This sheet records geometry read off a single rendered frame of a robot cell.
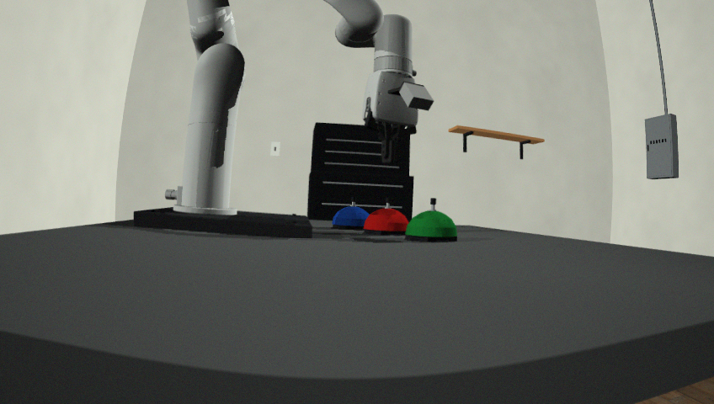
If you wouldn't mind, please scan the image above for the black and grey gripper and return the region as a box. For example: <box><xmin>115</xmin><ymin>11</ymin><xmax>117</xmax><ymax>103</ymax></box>
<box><xmin>362</xmin><ymin>69</ymin><xmax>418</xmax><ymax>163</ymax></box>

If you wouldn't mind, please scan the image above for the red dome bell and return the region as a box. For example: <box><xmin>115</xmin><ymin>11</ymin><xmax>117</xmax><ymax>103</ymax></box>
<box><xmin>364</xmin><ymin>197</ymin><xmax>409</xmax><ymax>236</ymax></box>

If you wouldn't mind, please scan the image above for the green dome bell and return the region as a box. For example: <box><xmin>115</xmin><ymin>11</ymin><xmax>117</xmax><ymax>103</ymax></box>
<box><xmin>405</xmin><ymin>198</ymin><xmax>457</xmax><ymax>242</ymax></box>

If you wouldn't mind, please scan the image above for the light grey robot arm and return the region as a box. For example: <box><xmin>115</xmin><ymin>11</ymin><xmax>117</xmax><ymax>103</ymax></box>
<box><xmin>165</xmin><ymin>0</ymin><xmax>434</xmax><ymax>215</ymax></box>

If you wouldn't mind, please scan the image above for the blue bell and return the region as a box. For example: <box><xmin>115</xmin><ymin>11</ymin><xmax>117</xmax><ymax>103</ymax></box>
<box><xmin>333</xmin><ymin>197</ymin><xmax>369</xmax><ymax>231</ymax></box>

